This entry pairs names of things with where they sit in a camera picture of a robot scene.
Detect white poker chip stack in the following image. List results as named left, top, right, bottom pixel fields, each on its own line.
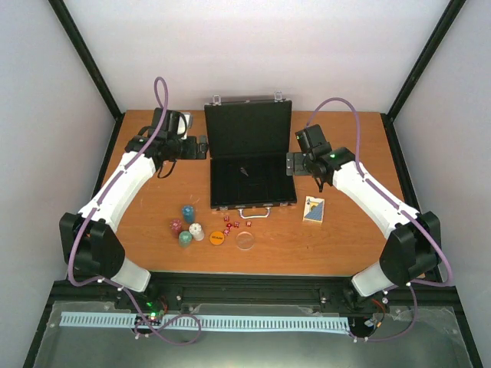
left=189, top=222, right=205, bottom=242

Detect black poker set case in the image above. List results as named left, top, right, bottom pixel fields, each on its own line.
left=204, top=91, right=297, bottom=216

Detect light blue slotted cable duct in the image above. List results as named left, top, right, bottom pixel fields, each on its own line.
left=59, top=311, right=350, bottom=334

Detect black aluminium frame rail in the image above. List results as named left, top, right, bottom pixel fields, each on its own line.
left=49, top=271, right=460, bottom=319

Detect blue poker chip stack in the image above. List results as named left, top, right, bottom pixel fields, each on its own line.
left=181, top=205, right=196, bottom=224

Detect red poker chip stack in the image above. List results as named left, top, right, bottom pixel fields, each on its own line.
left=170, top=218, right=183, bottom=238

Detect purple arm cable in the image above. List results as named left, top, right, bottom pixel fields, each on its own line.
left=306, top=97, right=454, bottom=343
left=67, top=76, right=203, bottom=344

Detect blue playing card deck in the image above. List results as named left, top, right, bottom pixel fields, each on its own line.
left=302, top=195, right=325, bottom=224

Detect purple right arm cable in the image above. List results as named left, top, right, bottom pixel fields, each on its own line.
left=306, top=97, right=454, bottom=343

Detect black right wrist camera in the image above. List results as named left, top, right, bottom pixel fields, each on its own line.
left=295, top=124, right=332, bottom=155

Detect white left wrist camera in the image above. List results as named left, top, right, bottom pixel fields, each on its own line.
left=168, top=110, right=193, bottom=140

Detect orange dealer button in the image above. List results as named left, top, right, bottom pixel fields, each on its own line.
left=209, top=231, right=225, bottom=245

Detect clear round disc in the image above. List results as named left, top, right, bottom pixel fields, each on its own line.
left=236, top=232, right=255, bottom=251

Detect green poker chip stack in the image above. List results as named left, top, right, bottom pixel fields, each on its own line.
left=178, top=231, right=193, bottom=248

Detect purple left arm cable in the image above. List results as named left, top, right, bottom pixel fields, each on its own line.
left=67, top=76, right=203, bottom=344

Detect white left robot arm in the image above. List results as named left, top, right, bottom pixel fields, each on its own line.
left=59, top=134, right=209, bottom=309

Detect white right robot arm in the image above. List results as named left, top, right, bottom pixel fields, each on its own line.
left=286, top=147, right=449, bottom=310

